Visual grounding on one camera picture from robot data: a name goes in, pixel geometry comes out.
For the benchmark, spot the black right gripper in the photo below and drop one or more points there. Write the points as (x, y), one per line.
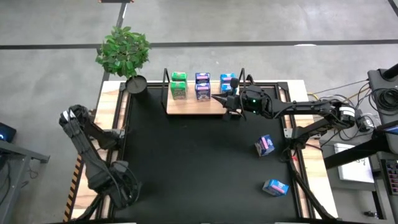
(236, 102)

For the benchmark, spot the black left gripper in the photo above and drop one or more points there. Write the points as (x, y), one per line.
(124, 189)

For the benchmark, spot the light blue Rice Krispies box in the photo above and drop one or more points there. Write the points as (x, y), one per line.
(226, 77)
(275, 187)
(224, 88)

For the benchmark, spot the dark blue Frosted Flakes box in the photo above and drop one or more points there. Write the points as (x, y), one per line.
(202, 77)
(202, 91)
(264, 145)

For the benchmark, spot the green Apple Jacks cereal box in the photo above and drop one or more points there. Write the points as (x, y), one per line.
(178, 90)
(179, 76)

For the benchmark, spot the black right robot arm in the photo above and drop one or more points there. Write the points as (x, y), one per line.
(311, 107)

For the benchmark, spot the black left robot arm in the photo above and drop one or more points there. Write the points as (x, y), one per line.
(88, 161)

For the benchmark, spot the yellow black hazard strip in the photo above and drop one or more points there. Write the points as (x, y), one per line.
(72, 193)

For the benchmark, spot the black table mat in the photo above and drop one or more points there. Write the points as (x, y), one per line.
(202, 186)

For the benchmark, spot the black plant pot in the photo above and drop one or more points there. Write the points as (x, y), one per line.
(136, 84)

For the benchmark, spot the grey metal desk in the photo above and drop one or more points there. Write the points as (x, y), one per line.
(18, 155)

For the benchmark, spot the green leafy plant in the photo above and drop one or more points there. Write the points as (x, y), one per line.
(122, 51)

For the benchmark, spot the dark blue device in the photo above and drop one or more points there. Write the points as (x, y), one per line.
(6, 132)

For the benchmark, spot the black support beam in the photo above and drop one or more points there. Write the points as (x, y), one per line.
(351, 154)

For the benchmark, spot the black power adapter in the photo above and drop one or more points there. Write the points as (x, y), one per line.
(362, 123)

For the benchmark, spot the white board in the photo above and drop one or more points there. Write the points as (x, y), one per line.
(354, 169)

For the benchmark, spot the grey side desk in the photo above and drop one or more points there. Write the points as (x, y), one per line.
(377, 77)

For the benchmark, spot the backlit black keyboard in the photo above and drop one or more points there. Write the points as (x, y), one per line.
(392, 174)

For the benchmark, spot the black metal table frame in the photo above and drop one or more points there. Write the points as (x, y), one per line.
(282, 87)

